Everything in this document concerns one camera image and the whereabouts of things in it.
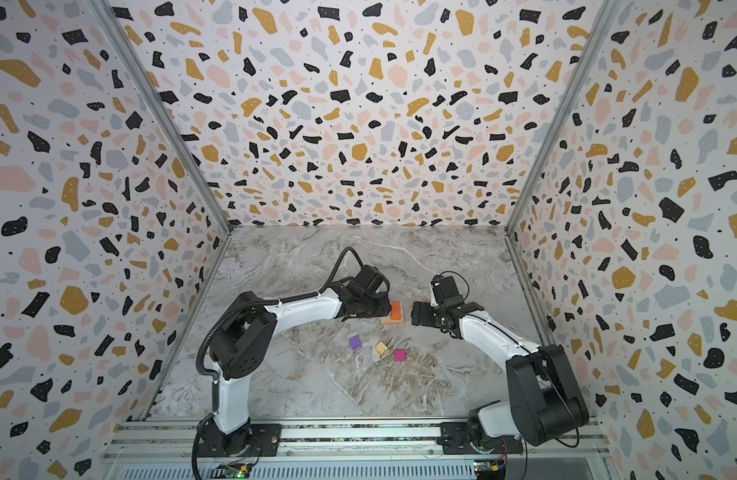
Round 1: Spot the natural wood block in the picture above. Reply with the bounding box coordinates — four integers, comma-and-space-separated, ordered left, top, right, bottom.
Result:
380, 317, 406, 325

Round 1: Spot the orange-red block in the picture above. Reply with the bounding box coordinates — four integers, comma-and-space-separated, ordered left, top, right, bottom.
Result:
390, 301, 404, 319

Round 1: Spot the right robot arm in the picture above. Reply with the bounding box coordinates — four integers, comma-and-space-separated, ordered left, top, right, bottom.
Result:
412, 271, 590, 454

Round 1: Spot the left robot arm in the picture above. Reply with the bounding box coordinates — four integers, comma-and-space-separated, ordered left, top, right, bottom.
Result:
192, 265, 392, 458

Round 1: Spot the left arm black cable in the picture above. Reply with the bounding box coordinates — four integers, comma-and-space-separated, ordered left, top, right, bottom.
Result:
189, 246, 366, 480

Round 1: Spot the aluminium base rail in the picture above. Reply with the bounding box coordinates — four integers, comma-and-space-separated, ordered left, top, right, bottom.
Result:
100, 417, 619, 479

